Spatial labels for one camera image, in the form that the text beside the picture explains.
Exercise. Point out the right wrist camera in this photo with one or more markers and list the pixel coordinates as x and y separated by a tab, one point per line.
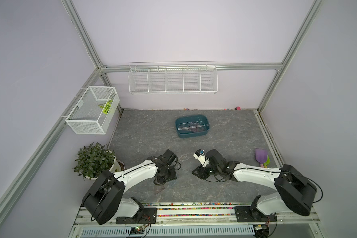
212	157

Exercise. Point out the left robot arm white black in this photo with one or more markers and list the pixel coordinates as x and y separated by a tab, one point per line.
104	200

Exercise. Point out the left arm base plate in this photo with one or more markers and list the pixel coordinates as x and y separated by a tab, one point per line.
143	216

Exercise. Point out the circuit board right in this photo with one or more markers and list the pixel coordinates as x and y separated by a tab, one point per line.
261	231

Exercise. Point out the potted green plant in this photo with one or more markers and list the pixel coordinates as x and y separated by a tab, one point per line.
95	158

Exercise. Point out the white vent grille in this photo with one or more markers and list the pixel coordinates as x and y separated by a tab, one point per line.
170	231

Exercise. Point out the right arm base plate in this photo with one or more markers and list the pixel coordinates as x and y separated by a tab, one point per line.
246	214

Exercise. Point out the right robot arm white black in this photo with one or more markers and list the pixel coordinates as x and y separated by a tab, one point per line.
293	191

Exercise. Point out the green leaf toy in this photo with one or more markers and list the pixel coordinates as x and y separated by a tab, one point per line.
106	107

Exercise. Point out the white mesh basket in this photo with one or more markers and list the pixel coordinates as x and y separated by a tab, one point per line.
87	117

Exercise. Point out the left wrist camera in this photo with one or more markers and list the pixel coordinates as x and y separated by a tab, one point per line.
168	156

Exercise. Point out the circuit board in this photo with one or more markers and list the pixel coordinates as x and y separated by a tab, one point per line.
261	231
136	231

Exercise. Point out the white wire wall shelf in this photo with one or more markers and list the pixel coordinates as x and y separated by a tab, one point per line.
173	78

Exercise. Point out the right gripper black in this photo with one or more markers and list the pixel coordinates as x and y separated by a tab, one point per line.
200	173

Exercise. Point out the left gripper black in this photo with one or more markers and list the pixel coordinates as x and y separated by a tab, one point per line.
172	176

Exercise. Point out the teal plastic storage box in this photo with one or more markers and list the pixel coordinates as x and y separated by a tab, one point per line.
189	119

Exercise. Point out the clear straight ruler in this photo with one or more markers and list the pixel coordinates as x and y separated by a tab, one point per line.
192	129

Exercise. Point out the circuit board left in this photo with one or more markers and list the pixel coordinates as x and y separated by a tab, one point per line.
136	231

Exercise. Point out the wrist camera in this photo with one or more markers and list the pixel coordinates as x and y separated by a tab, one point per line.
212	157
168	156

